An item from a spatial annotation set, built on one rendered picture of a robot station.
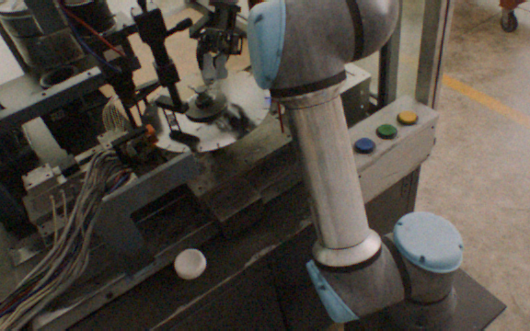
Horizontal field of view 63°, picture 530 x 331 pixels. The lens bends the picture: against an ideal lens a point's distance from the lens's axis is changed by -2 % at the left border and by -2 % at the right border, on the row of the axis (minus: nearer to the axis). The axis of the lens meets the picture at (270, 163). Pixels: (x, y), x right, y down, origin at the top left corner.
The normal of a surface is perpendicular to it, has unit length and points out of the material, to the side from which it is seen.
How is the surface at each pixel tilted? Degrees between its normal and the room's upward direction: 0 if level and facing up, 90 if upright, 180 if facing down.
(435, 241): 8
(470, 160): 0
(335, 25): 57
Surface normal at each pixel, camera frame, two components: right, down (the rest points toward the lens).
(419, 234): -0.01, -0.73
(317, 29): 0.18, 0.18
